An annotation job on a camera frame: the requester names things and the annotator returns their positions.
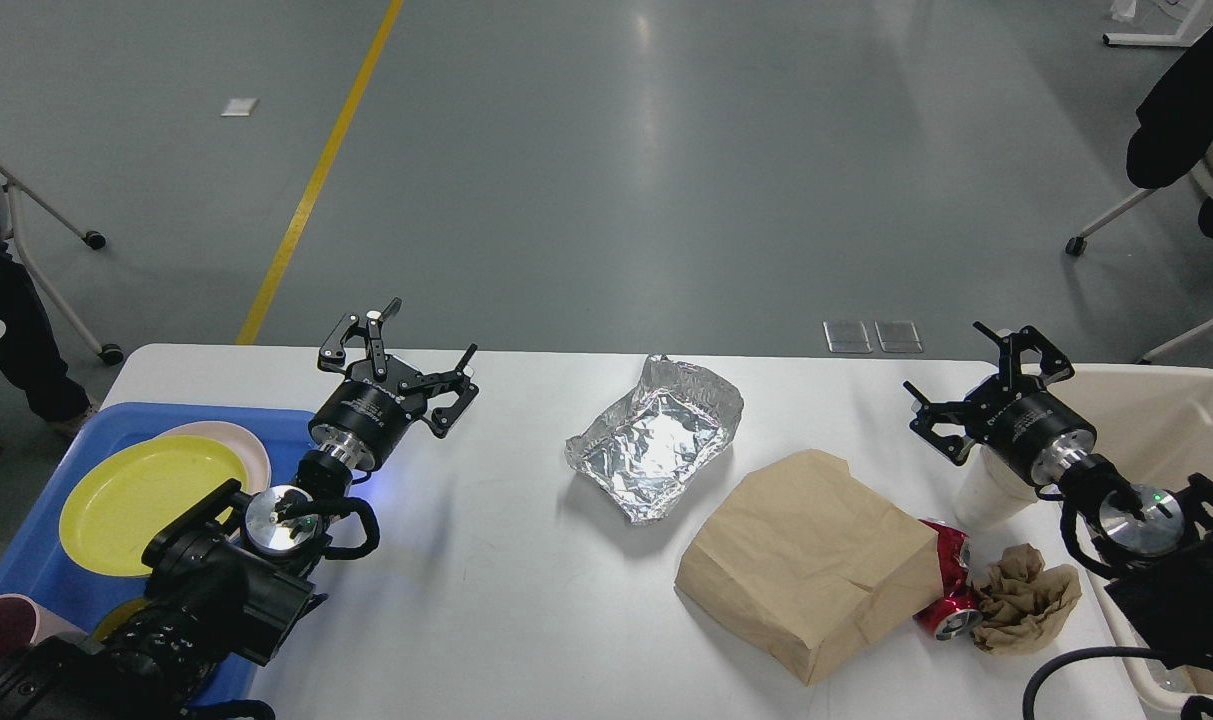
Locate yellow plastic plate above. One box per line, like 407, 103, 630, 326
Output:
58, 436, 247, 578

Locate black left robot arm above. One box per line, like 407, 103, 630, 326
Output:
0, 299, 479, 719

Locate floor outlet cover plates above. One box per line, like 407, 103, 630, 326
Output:
822, 320, 926, 354

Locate person in black clothing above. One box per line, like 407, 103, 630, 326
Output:
1126, 27, 1213, 190

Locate aluminium foil tray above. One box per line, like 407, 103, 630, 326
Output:
564, 354, 746, 527

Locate brown paper bag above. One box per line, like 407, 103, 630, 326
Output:
674, 450, 943, 685

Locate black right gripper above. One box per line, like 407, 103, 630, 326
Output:
902, 322, 1098, 486

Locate white paper cup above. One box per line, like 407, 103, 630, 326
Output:
953, 446, 1040, 532

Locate crushed red soda can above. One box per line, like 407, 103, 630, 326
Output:
915, 518, 984, 641

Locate beige plastic bin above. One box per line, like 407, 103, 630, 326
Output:
1050, 364, 1213, 719

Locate dark teal mug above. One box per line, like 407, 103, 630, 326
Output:
91, 598, 149, 644

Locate blue plastic tray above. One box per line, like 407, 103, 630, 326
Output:
0, 402, 330, 713

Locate pink mug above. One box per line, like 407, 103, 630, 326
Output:
0, 594, 85, 659

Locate person at left edge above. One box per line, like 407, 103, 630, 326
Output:
0, 210, 98, 439

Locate brown paper napkin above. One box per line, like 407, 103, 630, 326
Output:
972, 543, 1082, 656

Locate white table frame background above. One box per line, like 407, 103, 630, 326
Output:
1101, 1, 1213, 48

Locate white paper scrap on floor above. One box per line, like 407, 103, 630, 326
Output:
220, 97, 260, 118

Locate white rolling stand left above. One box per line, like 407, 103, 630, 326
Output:
0, 159, 126, 366

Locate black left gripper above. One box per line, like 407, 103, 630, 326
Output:
309, 297, 479, 472

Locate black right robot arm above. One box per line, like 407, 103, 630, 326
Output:
909, 325, 1213, 719

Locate pink plate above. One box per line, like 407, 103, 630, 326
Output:
159, 421, 270, 495

